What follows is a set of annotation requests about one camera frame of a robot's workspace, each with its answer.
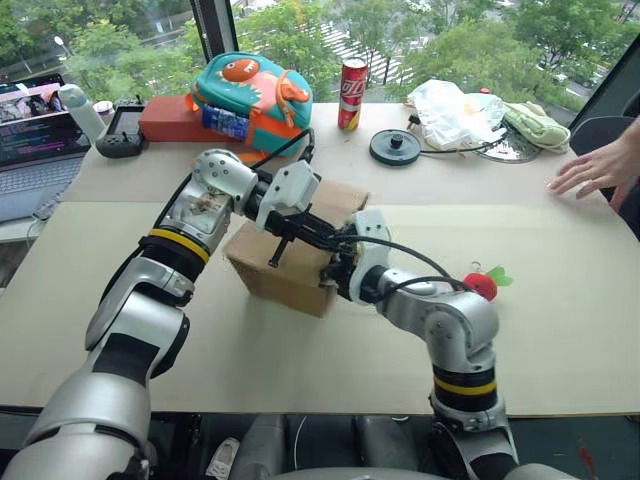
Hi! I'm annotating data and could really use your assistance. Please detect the open grey laptop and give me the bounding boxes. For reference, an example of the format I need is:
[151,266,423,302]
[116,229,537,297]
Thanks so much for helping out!
[0,73,94,224]

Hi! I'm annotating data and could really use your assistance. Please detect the brown cardboard box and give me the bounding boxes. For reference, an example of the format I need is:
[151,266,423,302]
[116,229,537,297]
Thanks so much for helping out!
[222,178,372,320]

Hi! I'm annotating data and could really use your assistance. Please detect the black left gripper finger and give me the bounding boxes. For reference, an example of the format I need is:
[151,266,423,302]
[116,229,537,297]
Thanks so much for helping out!
[267,234,295,269]
[305,218,352,247]

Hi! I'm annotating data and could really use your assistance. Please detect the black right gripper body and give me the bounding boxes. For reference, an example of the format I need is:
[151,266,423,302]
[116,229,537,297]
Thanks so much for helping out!
[325,245,359,301]

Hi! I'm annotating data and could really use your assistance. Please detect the person's bare hand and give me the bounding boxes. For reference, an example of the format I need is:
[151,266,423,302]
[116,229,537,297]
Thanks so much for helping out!
[544,130,640,200]

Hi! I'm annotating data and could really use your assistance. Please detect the light green cloth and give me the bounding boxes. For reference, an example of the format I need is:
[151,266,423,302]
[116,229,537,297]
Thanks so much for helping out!
[501,100,573,154]

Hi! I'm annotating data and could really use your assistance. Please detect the black round kettle base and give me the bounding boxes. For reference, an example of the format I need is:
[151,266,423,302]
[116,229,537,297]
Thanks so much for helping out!
[368,127,423,168]

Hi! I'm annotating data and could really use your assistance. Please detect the blue white packet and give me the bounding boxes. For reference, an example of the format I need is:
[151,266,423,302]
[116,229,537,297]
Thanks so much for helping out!
[201,103,252,142]

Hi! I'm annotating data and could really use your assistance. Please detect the red soda can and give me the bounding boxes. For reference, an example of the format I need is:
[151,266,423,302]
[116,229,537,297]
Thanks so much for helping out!
[337,57,370,132]

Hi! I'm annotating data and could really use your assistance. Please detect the white plastic bag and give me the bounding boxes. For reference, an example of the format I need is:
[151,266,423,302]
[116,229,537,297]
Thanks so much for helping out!
[405,78,509,152]

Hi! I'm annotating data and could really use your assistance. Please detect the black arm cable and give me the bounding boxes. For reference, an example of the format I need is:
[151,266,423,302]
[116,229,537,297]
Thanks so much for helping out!
[149,126,317,236]
[337,233,472,297]

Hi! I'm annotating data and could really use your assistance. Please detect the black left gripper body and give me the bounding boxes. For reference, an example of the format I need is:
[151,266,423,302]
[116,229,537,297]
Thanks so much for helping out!
[261,207,324,242]

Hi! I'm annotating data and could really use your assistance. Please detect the pale blue water bottle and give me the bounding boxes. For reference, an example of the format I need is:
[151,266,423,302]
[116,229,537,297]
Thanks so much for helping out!
[58,83,108,147]

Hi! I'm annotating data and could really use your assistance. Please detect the black kettle base power cord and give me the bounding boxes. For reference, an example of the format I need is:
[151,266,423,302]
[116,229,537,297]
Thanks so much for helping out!
[406,113,501,157]

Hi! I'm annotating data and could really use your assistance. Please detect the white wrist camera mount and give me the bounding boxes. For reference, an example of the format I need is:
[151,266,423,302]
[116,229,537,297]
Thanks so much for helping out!
[254,160,322,233]
[348,208,392,305]

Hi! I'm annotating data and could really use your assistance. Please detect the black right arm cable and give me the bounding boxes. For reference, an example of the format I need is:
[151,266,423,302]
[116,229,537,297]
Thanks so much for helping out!
[337,233,472,297]

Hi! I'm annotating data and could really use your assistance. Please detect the black window frame pillar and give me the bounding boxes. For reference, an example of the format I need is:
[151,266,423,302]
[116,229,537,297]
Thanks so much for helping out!
[189,0,240,65]

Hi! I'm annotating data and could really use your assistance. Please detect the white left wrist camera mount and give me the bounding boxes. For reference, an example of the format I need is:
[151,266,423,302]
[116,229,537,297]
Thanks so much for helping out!
[254,160,322,233]

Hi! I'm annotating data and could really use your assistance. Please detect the red cardboard box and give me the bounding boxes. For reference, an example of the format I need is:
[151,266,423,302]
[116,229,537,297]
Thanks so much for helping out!
[137,94,237,144]

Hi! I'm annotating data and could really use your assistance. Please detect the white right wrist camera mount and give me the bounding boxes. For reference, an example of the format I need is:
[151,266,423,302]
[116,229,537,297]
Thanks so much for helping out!
[348,208,392,305]

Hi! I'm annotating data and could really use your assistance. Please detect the white grey sneaker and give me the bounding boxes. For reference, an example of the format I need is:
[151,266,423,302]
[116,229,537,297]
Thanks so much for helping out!
[204,436,242,480]

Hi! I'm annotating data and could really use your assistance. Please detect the teal orange dinosaur backpack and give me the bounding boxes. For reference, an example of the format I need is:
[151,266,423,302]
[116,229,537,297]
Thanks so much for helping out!
[184,50,315,159]

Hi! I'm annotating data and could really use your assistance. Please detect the red plush toy green leaves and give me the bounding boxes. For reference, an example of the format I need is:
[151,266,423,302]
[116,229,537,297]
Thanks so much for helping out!
[460,260,516,303]

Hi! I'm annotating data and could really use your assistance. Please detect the silver round metal lid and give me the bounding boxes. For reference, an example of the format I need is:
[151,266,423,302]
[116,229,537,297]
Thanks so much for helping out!
[473,119,544,165]

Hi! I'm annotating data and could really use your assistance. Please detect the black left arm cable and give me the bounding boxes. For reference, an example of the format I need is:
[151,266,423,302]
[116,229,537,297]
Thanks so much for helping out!
[149,126,317,236]

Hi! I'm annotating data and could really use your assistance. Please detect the dark chair back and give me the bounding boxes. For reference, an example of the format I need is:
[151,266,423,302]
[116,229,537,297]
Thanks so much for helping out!
[569,115,640,157]

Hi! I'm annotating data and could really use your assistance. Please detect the black handheld remote controller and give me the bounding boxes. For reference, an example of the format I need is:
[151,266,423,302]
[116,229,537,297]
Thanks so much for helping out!
[94,99,148,160]

